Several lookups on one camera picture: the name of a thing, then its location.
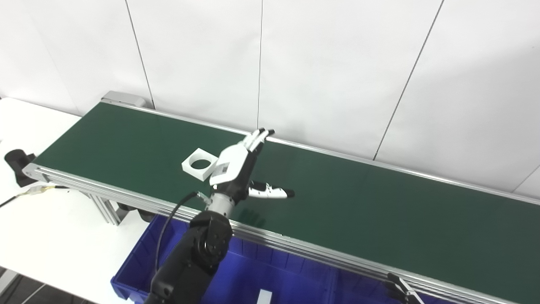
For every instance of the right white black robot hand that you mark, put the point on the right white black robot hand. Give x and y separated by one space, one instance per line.
400 291

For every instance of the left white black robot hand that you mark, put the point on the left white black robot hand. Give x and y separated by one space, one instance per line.
230 169

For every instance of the white square part round hole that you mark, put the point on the white square part round hole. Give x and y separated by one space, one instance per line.
192 166

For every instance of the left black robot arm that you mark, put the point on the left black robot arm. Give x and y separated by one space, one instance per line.
194 257

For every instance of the blue plastic bin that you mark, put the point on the blue plastic bin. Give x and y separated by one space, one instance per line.
253 274
363 291

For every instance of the green conveyor belt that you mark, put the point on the green conveyor belt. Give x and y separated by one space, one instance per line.
379 202
295 245

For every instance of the aluminium conveyor leg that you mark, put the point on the aluminium conveyor leg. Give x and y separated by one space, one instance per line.
105 209

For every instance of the white block part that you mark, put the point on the white block part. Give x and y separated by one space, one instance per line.
264 297

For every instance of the black conveyor motor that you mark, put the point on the black conveyor motor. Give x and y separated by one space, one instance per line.
17 164

